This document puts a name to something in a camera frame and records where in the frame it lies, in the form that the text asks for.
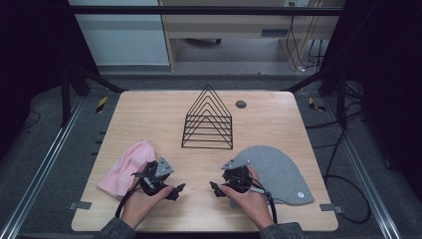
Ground person's left hand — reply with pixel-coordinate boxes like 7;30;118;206
120;161;175;231

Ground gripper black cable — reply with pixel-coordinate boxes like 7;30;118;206
248;177;279;224
114;178;143;219

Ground black metal stand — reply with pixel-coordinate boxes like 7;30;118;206
284;65;350;129
59;64;128;128

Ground person's right hand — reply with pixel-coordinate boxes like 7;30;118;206
218;164;277;232

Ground grey knit hat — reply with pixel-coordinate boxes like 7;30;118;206
230;144;316;206

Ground hanging desk cables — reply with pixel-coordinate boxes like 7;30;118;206
286;1;325;73

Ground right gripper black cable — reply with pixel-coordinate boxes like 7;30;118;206
248;177;279;224

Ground thin black floor cable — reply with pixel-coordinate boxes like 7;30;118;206
22;109;42;131

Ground pink knit hat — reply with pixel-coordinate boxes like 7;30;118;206
97;140;156;201

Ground yellow black hazard tape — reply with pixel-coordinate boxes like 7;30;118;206
95;96;109;115
308;97;326;113

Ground black wire rack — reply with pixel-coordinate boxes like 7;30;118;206
180;84;234;150

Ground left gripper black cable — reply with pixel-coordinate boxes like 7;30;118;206
114;178;143;219

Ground grey tape strip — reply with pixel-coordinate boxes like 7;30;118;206
67;200;94;211
319;203;345;215

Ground metal floor rail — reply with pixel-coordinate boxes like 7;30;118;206
0;97;86;239
321;97;403;239

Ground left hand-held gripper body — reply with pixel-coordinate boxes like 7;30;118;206
131;155;175;197

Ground black frame crossbar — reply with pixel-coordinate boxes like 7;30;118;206
69;5;346;17

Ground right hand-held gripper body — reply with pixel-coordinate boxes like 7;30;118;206
221;158;264;195

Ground black looped floor cable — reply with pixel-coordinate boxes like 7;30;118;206
322;125;372;225

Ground black curtain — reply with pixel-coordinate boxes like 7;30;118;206
319;0;422;192
0;0;102;160

